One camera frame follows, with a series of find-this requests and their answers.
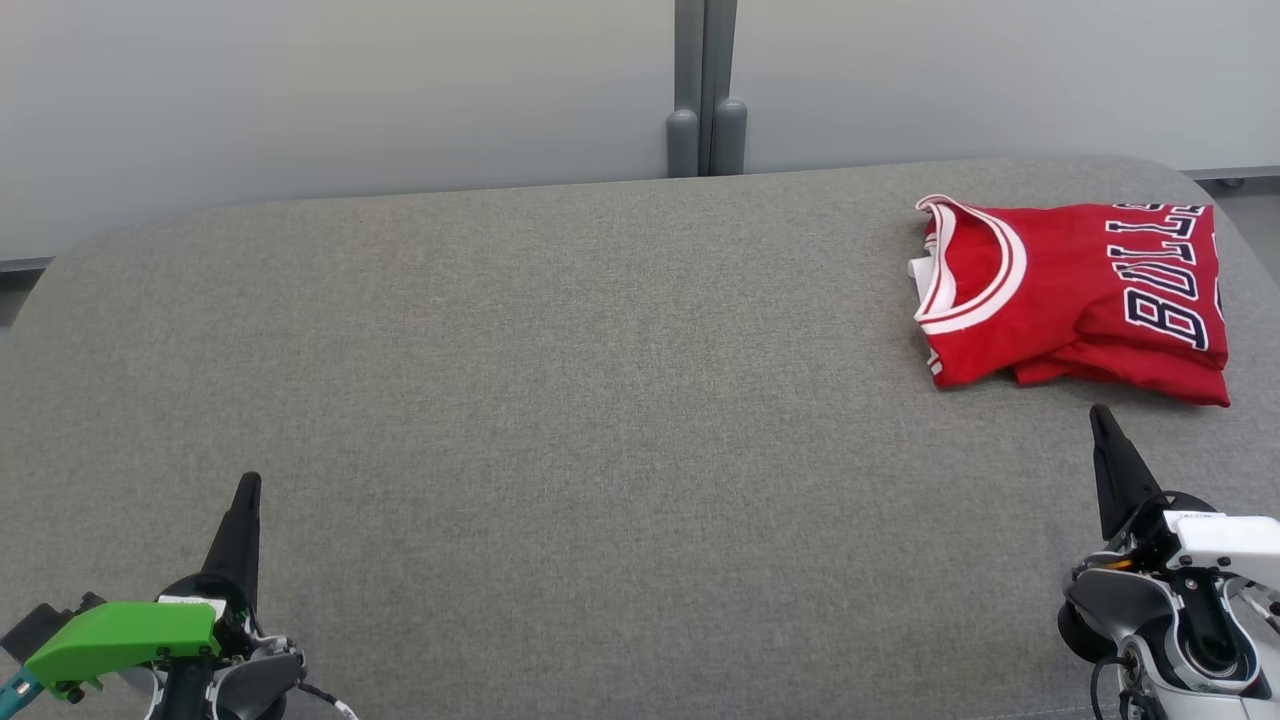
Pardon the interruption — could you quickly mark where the grey partition post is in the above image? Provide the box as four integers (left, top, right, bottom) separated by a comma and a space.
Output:
705, 0, 748, 177
667, 0, 705, 179

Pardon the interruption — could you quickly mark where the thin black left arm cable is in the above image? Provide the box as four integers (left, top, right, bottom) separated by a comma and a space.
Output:
295, 680, 359, 720

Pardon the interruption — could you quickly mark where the red Bulls basketball jersey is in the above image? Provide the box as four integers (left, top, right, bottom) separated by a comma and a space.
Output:
912, 194, 1232, 408

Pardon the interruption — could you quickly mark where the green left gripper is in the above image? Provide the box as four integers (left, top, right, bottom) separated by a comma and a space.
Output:
24, 471, 264, 701

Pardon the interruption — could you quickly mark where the grey fabric sofa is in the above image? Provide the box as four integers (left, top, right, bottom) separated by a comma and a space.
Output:
0, 155, 1280, 720

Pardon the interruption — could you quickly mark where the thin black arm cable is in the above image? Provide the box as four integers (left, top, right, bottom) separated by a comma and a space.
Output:
1090, 650, 1146, 720
295, 680, 359, 720

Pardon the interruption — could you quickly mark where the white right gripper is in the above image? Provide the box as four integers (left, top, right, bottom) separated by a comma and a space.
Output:
1088, 402, 1280, 593

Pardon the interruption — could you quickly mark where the teal cable connector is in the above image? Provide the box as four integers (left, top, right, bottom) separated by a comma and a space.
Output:
0, 668, 43, 713

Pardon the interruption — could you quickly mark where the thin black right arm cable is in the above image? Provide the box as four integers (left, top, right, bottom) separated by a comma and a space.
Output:
1090, 650, 1146, 720

